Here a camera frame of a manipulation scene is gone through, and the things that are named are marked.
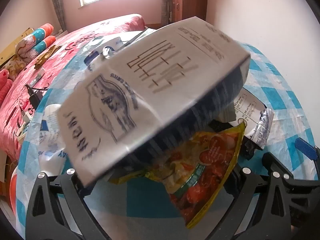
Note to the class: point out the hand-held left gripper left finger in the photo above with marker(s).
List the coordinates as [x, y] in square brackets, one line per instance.
[72, 192]

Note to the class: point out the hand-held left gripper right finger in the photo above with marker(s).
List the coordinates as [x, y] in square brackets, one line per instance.
[246, 187]

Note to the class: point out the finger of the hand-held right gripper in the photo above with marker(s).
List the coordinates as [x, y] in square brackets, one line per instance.
[305, 148]
[277, 165]

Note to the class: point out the yellow red snack packet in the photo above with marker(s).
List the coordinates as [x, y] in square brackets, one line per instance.
[207, 160]

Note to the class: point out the white blue plastic pouch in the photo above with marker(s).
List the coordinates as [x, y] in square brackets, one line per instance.
[50, 140]

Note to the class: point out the white milk carton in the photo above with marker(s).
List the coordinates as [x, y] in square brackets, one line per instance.
[250, 110]

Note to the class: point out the grey paper bag with print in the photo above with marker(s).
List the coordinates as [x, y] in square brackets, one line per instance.
[150, 80]

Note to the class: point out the orange plastic stool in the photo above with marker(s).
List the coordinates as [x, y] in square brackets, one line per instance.
[13, 187]

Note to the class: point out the blue white checkered tablecloth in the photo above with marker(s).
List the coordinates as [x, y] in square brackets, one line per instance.
[275, 80]

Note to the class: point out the pink printed bed blanket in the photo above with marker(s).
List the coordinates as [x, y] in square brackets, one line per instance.
[15, 105]

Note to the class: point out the white tube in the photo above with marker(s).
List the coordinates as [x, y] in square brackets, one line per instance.
[37, 76]

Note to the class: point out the pink pillow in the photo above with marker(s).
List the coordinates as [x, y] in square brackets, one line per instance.
[3, 85]

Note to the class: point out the yellow floral pillow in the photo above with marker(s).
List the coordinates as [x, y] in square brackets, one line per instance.
[12, 65]

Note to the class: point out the gold brown cloth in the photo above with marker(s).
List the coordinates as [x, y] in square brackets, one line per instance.
[47, 53]

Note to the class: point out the rolled colourful quilt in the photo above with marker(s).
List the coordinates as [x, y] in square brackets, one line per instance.
[35, 40]

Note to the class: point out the yellow headboard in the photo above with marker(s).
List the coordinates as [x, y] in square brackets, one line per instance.
[12, 46]

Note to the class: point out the brown wooden cabinet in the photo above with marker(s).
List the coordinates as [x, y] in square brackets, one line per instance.
[190, 2]

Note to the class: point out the grey checked curtain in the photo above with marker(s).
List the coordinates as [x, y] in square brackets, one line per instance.
[165, 5]
[58, 5]

